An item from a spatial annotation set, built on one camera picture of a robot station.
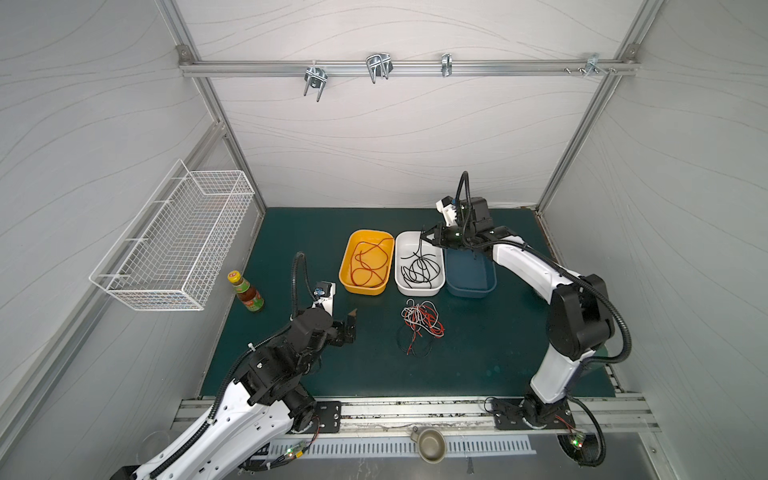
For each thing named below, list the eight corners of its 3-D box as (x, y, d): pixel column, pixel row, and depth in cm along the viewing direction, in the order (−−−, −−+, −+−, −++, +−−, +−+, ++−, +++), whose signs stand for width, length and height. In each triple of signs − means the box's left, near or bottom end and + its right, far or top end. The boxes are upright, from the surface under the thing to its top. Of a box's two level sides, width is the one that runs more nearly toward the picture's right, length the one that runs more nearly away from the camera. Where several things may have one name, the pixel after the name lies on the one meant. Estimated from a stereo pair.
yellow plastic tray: (339, 295, 98) (336, 285, 93) (346, 240, 113) (344, 229, 108) (394, 295, 98) (394, 285, 93) (394, 241, 113) (394, 229, 108)
